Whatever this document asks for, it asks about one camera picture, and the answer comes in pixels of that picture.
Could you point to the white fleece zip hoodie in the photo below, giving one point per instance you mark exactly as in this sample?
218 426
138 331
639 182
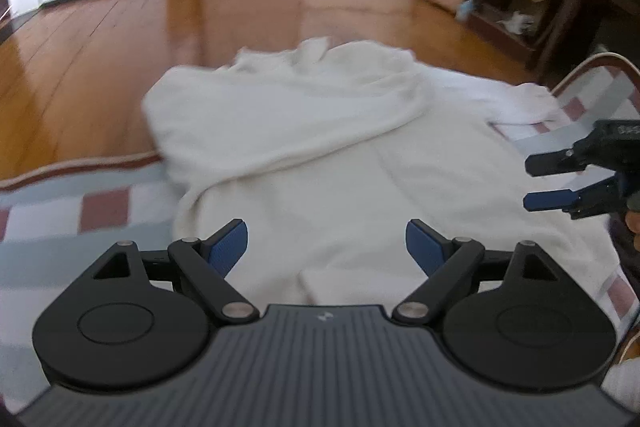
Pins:
327 152

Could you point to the checkered grey pink rug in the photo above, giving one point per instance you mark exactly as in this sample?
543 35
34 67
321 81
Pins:
58 222

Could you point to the person's right hand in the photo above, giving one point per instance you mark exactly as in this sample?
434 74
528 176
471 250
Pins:
632 220

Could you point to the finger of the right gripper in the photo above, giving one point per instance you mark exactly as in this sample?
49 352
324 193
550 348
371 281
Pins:
553 163
565 200

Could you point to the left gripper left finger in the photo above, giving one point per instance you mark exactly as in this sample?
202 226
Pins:
201 267

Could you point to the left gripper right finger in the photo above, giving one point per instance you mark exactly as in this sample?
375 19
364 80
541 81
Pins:
449 266

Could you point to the white folded garment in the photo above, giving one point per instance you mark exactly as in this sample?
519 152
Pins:
622 383

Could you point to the blue spray bottle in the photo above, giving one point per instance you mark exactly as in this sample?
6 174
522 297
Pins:
464 10

